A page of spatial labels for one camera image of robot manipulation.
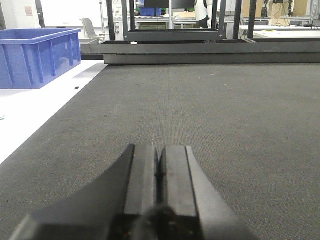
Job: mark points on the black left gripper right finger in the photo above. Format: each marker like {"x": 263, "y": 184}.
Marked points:
{"x": 197, "y": 210}

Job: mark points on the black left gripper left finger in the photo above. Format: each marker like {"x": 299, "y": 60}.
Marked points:
{"x": 127, "y": 189}

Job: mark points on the blue plastic bin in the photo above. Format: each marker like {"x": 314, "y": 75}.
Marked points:
{"x": 31, "y": 58}

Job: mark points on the grey office chair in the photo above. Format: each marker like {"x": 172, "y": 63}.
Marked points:
{"x": 90, "y": 30}

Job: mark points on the white background table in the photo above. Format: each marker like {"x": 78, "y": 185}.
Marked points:
{"x": 286, "y": 32}

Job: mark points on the black metal frame rail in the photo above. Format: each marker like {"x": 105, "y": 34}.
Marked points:
{"x": 239, "y": 51}

